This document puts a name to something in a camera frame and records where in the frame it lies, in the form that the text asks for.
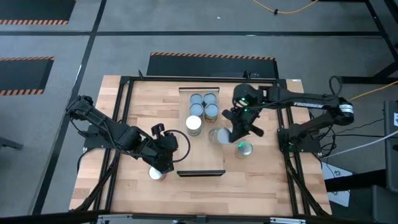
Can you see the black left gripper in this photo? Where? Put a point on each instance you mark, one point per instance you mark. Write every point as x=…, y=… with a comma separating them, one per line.
x=158, y=152

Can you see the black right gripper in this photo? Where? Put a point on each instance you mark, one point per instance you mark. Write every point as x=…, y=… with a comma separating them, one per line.
x=244, y=117

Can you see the red and yellow tin can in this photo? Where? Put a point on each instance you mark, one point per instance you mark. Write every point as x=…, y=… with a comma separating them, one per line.
x=154, y=175

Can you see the carrots label tin can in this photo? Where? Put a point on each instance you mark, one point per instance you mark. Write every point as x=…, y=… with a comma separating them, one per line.
x=244, y=149

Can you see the bare silver tin can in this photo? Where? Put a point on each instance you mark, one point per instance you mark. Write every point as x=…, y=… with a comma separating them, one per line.
x=219, y=136

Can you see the green can with red swirls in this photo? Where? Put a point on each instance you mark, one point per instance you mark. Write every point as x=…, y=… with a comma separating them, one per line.
x=211, y=111

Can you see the orange slices print tin can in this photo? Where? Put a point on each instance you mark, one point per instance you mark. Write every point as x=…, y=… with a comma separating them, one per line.
x=210, y=98

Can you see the white-ended multicolour label can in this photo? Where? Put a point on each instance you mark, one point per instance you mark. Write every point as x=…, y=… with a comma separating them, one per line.
x=193, y=123

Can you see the teal tin can orange letters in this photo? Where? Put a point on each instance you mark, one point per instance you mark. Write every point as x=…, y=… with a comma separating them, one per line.
x=196, y=109

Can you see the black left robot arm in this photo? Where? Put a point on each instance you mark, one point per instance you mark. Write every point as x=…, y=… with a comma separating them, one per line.
x=121, y=137

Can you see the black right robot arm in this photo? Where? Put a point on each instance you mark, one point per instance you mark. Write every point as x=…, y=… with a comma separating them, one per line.
x=304, y=104

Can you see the rig crossbar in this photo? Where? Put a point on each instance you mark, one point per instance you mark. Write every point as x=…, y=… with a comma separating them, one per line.
x=199, y=219

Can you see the black hazard-striped floor mat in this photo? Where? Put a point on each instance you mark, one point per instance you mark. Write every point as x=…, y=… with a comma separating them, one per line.
x=211, y=67
x=31, y=11
x=21, y=74

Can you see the white paper sheet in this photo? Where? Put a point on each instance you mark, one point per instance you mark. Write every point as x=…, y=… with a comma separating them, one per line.
x=340, y=199

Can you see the black metal stand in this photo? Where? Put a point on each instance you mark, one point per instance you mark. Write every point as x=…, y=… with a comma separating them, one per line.
x=367, y=80

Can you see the grey cabinet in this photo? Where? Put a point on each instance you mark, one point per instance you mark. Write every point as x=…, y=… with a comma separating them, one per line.
x=391, y=149

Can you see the dark grey seat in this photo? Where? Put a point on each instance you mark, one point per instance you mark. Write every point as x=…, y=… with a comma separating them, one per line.
x=373, y=205

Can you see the grey furniture foot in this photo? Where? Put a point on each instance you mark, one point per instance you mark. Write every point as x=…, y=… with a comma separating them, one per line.
x=9, y=143

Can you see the wooden shelf with black frame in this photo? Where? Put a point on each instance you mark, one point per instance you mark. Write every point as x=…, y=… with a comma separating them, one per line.
x=202, y=155

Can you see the black aluminium table frame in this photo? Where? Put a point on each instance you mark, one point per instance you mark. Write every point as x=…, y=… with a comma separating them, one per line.
x=217, y=80

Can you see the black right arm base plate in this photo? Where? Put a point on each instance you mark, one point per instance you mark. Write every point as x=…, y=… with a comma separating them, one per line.
x=311, y=147

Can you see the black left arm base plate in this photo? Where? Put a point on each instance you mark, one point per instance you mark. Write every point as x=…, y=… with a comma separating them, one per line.
x=93, y=141

